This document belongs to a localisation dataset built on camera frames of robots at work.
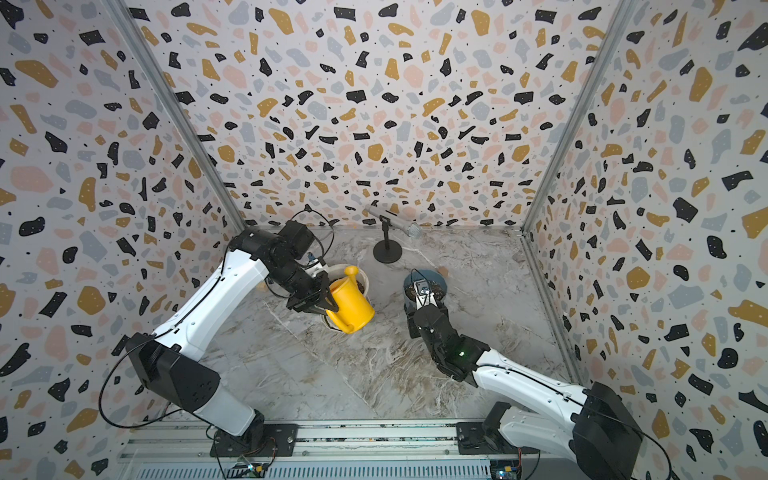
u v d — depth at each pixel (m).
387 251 1.14
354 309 0.75
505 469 0.72
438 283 0.95
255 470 0.70
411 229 0.92
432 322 0.57
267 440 0.73
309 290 0.64
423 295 0.67
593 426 0.41
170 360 0.40
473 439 0.74
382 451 0.73
